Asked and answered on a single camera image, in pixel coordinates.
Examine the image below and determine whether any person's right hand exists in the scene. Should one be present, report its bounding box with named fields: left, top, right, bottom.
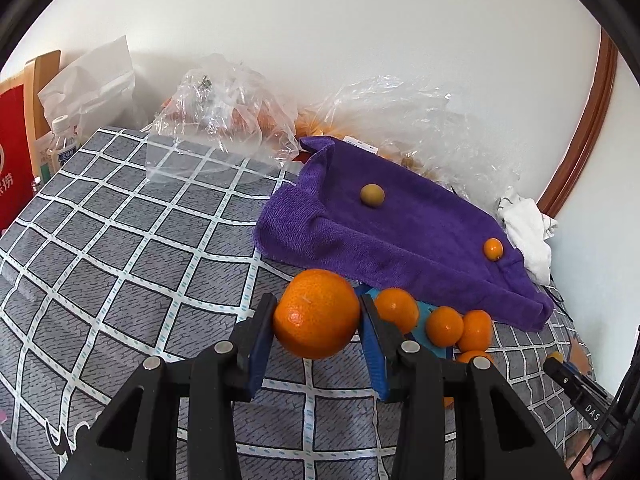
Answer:
left=565, top=430, right=602, bottom=480

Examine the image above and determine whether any purple towel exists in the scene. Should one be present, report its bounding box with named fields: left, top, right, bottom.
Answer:
left=254, top=136, right=553, bottom=332

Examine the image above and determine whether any clear plastic bag right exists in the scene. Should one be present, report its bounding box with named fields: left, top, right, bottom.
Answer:
left=295, top=75, right=518, bottom=214

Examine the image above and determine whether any white crumpled cloth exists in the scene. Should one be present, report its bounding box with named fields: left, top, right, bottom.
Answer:
left=496, top=188, right=558, bottom=286

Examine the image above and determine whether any plastic water bottle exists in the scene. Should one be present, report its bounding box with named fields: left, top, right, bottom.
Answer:
left=47, top=115, right=78, bottom=174

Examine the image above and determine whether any clear plastic bag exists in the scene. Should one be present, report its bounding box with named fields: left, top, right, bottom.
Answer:
left=150, top=53, right=300, bottom=169
left=295, top=75, right=518, bottom=214

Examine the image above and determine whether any yellow-green round fruit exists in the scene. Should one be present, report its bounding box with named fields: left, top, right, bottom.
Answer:
left=547, top=351, right=564, bottom=363

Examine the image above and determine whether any red paper bag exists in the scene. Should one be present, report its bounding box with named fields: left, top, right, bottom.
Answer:
left=0, top=84, right=34, bottom=230

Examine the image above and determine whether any orange star sticker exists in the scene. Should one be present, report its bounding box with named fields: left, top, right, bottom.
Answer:
left=570, top=337, right=592, bottom=376

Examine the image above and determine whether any small green-yellow fruit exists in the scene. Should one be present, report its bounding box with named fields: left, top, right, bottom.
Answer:
left=360, top=183, right=385, bottom=208

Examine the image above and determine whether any large orange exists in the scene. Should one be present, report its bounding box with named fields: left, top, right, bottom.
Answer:
left=273, top=269, right=360, bottom=360

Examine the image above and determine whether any clear plastic bag left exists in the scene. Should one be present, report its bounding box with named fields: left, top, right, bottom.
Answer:
left=150, top=53, right=300, bottom=169

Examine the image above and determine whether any wooden door frame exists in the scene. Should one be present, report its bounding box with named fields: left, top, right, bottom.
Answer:
left=537, top=28, right=618, bottom=217

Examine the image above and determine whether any white plastic bag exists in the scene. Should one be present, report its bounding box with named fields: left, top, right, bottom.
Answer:
left=38, top=36, right=146, bottom=140

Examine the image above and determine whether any small orange kumquat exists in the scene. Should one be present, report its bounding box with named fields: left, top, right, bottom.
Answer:
left=483, top=237, right=504, bottom=261

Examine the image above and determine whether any blue star sticker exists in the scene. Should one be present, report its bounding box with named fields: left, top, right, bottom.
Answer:
left=355, top=284, right=454, bottom=360

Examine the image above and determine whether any brown cardboard box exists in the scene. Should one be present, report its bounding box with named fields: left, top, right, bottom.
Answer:
left=0, top=49, right=62, bottom=162

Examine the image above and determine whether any grey checked bedsheet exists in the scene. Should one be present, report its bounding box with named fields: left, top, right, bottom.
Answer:
left=0, top=126, right=612, bottom=480

